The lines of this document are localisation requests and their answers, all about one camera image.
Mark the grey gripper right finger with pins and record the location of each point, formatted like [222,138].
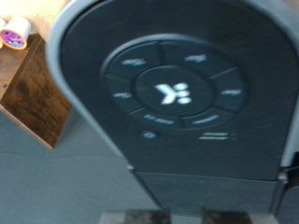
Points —
[236,217]

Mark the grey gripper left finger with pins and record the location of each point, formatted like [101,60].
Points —
[137,217]

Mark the black Keurig coffee machine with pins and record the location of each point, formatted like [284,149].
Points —
[174,93]

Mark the purple lid coffee pod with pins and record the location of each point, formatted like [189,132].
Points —
[15,34]

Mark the brown wooden box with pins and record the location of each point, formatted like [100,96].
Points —
[34,96]

